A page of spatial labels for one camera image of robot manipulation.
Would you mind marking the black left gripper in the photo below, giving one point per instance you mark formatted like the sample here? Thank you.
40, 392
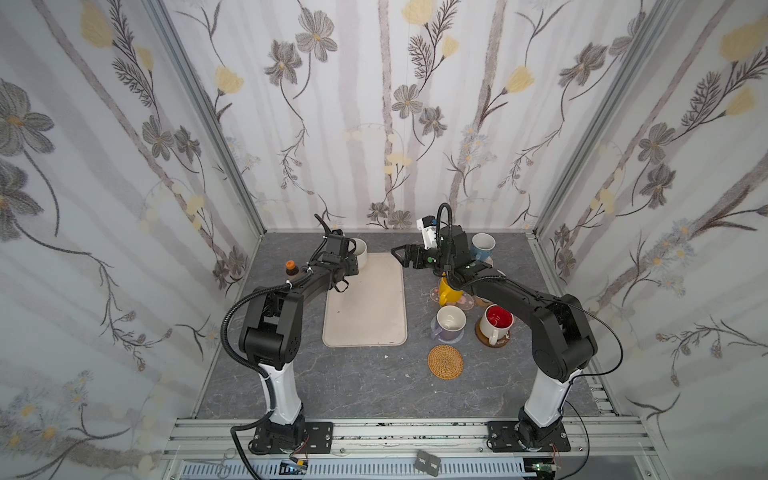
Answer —
349, 261

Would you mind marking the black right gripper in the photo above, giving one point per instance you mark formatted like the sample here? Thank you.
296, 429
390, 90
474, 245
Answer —
420, 255

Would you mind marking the white speckled mug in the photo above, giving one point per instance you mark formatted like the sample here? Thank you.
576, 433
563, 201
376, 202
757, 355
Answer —
358, 247

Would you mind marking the yellow cup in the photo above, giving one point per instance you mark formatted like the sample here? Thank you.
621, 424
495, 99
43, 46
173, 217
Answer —
447, 295

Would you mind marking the beige plastic tray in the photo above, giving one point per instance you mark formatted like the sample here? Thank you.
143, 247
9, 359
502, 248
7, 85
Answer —
372, 311

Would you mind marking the blue floral mug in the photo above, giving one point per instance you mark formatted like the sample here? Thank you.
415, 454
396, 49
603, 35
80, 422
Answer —
482, 246

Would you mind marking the pink flower silicone coaster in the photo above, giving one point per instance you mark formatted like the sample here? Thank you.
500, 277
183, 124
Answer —
466, 303

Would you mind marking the grey-blue woven round coaster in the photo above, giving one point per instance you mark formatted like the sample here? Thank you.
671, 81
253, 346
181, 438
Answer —
444, 336

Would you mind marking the lavender white cup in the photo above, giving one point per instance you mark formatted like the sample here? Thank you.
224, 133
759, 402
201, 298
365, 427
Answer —
451, 318

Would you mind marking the white mug red interior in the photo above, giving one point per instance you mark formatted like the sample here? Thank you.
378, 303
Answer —
493, 328

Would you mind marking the rattan wicker round coaster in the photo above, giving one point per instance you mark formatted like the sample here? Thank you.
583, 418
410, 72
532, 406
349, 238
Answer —
445, 362

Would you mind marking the glossy brown round coaster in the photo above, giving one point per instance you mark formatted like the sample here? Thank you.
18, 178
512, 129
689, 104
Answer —
480, 341

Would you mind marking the cork paw print coaster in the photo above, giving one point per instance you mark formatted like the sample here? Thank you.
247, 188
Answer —
481, 303

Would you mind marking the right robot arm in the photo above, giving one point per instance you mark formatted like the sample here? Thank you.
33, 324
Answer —
562, 341

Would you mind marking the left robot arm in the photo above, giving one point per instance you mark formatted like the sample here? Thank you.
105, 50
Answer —
271, 334

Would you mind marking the brown bottle orange cap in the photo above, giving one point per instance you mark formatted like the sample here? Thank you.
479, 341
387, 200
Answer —
291, 268

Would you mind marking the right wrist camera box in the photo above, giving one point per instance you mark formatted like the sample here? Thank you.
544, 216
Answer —
427, 226

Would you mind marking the aluminium frame rail base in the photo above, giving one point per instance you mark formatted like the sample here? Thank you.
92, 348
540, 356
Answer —
604, 447

